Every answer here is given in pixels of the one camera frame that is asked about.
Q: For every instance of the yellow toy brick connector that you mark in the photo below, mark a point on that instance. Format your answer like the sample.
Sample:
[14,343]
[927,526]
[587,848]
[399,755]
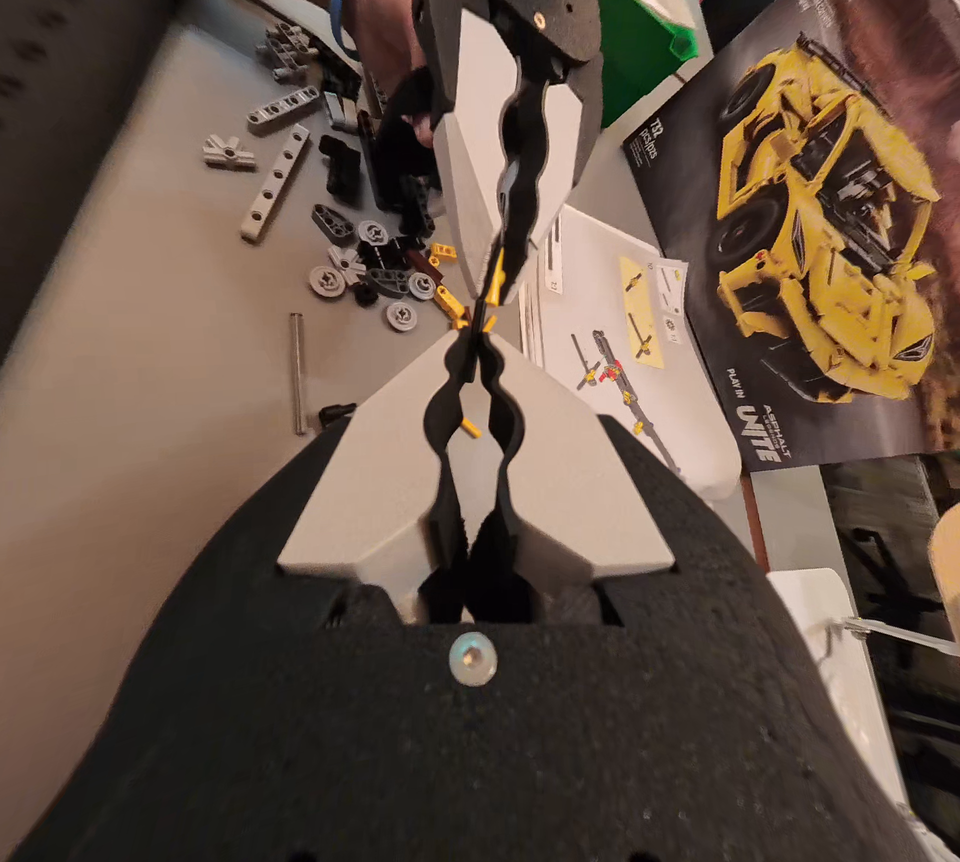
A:
[493,285]

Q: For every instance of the beige round table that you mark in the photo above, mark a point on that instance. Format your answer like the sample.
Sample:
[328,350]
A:
[946,562]

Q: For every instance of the long dark grey toy axle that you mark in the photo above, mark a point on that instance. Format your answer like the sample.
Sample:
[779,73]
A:
[299,374]

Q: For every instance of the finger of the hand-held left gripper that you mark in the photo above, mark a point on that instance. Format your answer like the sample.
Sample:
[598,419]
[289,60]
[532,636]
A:
[562,142]
[468,164]

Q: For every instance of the black perforated chair armrest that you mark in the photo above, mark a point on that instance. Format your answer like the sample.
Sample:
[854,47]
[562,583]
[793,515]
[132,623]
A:
[74,90]

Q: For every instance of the green plastic bin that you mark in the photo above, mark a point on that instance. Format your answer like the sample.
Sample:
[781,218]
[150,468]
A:
[637,44]

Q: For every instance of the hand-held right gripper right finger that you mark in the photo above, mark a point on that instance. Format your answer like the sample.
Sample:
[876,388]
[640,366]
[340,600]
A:
[585,494]

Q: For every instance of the white instruction booklet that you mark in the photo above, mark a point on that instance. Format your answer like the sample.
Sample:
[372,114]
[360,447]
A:
[585,322]

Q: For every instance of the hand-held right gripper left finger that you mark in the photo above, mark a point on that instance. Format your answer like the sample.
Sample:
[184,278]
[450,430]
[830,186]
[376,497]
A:
[360,494]

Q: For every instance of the white stand base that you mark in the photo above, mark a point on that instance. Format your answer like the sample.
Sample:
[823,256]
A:
[817,615]

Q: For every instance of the person's left hand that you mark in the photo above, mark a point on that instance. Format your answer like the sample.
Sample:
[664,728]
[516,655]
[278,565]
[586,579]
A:
[382,7]

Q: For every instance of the pile of toy brick pieces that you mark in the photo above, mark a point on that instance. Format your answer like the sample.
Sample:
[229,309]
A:
[273,184]

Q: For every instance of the grey toy beam assembly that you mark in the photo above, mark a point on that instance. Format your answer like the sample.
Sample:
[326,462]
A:
[336,414]

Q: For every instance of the black toy car set box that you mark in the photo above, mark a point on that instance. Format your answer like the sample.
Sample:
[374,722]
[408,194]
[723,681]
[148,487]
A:
[847,149]

